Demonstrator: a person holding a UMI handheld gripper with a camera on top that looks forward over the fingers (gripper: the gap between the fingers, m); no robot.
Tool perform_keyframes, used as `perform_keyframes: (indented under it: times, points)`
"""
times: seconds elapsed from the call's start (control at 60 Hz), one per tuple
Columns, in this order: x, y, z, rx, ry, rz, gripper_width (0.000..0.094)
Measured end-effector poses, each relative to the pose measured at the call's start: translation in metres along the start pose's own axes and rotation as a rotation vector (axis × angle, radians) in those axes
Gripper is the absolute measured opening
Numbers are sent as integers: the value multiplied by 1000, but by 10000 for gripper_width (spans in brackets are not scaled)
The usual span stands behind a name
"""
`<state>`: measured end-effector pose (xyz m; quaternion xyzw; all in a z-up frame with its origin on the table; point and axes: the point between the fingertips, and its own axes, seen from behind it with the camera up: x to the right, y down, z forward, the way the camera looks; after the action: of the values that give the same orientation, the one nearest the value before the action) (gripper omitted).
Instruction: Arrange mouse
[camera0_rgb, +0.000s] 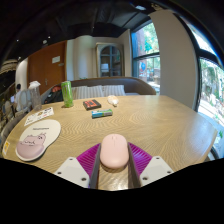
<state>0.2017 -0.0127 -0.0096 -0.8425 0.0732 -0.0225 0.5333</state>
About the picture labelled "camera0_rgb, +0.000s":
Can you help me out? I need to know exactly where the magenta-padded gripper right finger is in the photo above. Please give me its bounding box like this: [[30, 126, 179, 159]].
[[127, 142, 174, 189]]

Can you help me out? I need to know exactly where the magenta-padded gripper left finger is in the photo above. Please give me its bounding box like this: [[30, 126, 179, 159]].
[[54, 143, 102, 190]]

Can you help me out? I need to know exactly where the pink computer mouse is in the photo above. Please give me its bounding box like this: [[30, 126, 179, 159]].
[[99, 133, 130, 169]]

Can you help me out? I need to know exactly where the white mouse pad pink hippo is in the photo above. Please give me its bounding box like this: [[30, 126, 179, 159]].
[[15, 119, 62, 163]]

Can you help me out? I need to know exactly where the small teal white pack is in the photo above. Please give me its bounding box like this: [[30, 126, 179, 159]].
[[91, 108, 114, 119]]

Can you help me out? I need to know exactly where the white sticker sheet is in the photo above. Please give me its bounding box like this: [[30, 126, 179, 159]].
[[23, 106, 55, 127]]

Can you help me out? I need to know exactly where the black flat box red print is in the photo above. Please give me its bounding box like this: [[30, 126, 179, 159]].
[[82, 99, 102, 111]]

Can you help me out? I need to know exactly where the green drink can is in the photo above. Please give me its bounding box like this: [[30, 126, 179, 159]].
[[60, 80, 75, 109]]

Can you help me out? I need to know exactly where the black backpack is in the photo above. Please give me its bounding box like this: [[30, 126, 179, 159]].
[[44, 84, 64, 104]]

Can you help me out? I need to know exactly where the grey tufted chair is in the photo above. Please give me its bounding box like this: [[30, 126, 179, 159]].
[[0, 111, 28, 144]]

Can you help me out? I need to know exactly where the striped beige cushion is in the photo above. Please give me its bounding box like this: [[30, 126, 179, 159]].
[[71, 85, 105, 100], [101, 84, 127, 98]]

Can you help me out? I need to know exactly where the cream white tube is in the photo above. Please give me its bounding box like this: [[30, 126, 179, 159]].
[[106, 94, 120, 108]]

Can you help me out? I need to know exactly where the clear plastic jar white lid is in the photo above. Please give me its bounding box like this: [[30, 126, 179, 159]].
[[28, 80, 43, 112]]

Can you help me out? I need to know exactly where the brown curved sofa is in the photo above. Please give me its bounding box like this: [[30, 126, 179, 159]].
[[41, 76, 157, 104]]

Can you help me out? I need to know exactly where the white chair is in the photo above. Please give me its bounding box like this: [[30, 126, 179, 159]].
[[14, 89, 33, 113]]

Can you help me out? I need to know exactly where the person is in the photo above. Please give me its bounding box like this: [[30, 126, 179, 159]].
[[13, 83, 24, 104]]

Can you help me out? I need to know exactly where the brown wooden door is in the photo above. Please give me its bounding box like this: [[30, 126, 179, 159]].
[[27, 40, 68, 96]]

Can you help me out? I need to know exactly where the dark-framed window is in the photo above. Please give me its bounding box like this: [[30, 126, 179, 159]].
[[130, 21, 161, 96]]

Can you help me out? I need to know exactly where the arched glass-door cabinet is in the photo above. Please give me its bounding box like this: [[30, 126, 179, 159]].
[[95, 42, 125, 79]]

